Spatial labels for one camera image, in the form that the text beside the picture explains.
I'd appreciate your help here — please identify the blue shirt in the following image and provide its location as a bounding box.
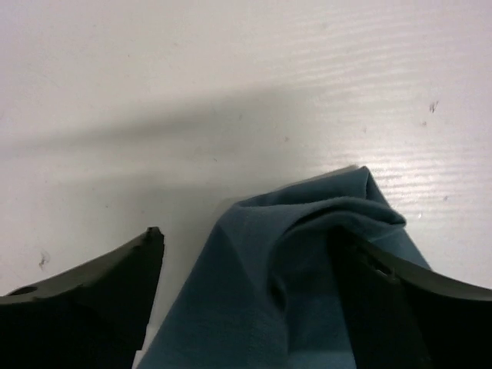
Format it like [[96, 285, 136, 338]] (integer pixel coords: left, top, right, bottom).
[[140, 168, 426, 368]]

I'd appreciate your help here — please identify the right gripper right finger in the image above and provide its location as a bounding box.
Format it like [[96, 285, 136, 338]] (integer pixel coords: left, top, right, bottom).
[[327, 228, 491, 368]]

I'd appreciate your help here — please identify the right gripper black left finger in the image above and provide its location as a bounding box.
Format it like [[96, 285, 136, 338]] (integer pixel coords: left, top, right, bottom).
[[1, 228, 165, 368]]

